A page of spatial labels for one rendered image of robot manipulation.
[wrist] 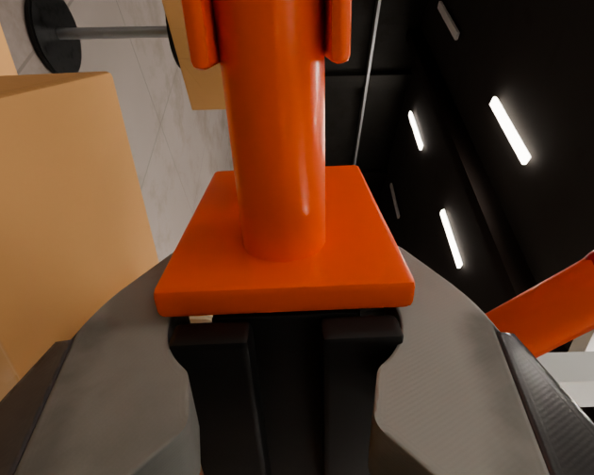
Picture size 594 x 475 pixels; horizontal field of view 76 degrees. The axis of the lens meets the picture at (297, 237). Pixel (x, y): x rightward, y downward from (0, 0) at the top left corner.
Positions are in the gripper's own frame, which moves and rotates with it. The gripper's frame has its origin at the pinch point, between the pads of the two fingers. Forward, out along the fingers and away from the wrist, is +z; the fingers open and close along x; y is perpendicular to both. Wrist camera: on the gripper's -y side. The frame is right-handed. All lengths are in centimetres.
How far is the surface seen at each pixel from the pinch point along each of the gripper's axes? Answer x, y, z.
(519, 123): 278, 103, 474
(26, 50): -115, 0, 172
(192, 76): -49, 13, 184
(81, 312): -12.7, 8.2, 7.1
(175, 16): -49, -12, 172
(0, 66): -59, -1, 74
